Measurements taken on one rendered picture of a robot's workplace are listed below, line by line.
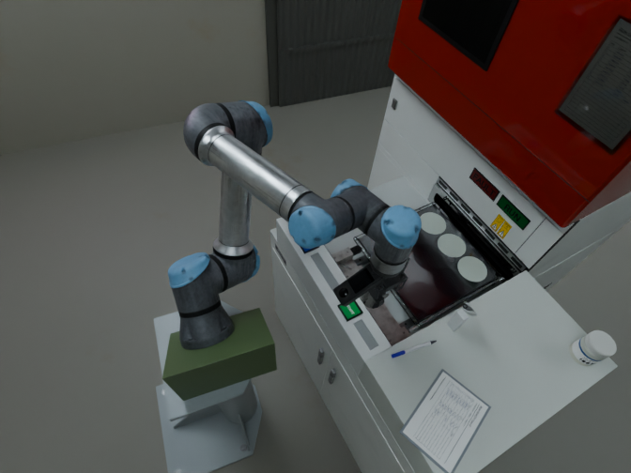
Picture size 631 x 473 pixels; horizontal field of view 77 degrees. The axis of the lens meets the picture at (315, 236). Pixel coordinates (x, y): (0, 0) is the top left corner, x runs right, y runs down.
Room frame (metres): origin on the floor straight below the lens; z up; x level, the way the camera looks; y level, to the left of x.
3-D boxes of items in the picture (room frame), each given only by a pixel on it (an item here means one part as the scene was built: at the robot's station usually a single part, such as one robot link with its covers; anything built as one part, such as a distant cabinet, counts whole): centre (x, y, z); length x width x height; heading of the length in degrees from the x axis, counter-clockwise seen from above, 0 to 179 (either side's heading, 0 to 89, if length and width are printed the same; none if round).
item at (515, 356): (0.38, -0.52, 0.89); 0.62 x 0.35 x 0.14; 124
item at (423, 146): (1.04, -0.47, 1.02); 0.81 x 0.03 x 0.40; 34
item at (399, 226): (0.47, -0.16, 1.40); 0.09 x 0.08 x 0.11; 49
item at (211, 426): (0.35, 0.37, 0.41); 0.51 x 0.44 x 0.82; 115
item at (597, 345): (0.43, -0.78, 1.01); 0.07 x 0.07 x 0.10
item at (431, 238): (0.75, -0.39, 0.90); 0.34 x 0.34 x 0.01; 34
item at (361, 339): (0.60, -0.05, 0.89); 0.55 x 0.09 x 0.14; 34
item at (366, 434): (0.63, -0.35, 0.41); 0.96 x 0.64 x 0.82; 34
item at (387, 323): (0.59, -0.18, 0.87); 0.36 x 0.08 x 0.03; 34
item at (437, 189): (0.88, -0.56, 0.89); 0.44 x 0.02 x 0.10; 34
